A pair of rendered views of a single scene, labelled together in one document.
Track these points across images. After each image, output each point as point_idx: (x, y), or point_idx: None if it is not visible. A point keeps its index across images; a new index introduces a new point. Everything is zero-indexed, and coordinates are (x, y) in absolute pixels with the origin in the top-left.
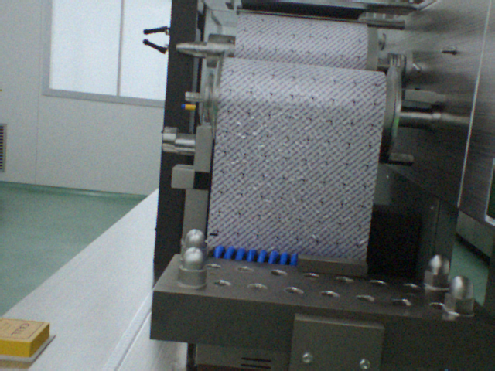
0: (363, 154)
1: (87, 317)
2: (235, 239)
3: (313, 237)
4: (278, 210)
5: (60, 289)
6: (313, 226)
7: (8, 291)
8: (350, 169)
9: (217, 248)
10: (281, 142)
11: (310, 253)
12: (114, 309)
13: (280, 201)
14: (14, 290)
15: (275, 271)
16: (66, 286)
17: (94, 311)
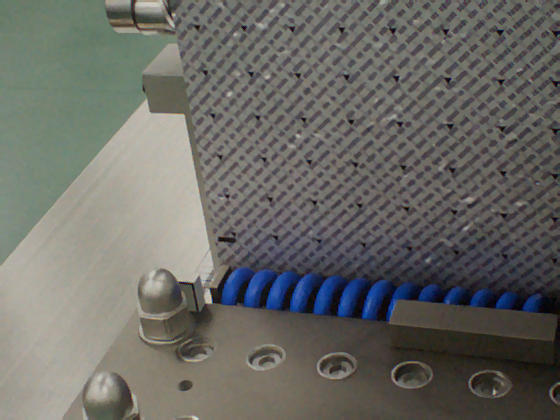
0: (540, 54)
1: (52, 364)
2: (274, 248)
3: (446, 244)
4: (353, 190)
5: (33, 275)
6: (442, 222)
7: (161, 46)
8: (513, 93)
9: (228, 281)
10: (329, 41)
11: (445, 276)
12: (110, 335)
13: (354, 171)
14: (171, 43)
15: (336, 356)
16: (46, 264)
17: (71, 345)
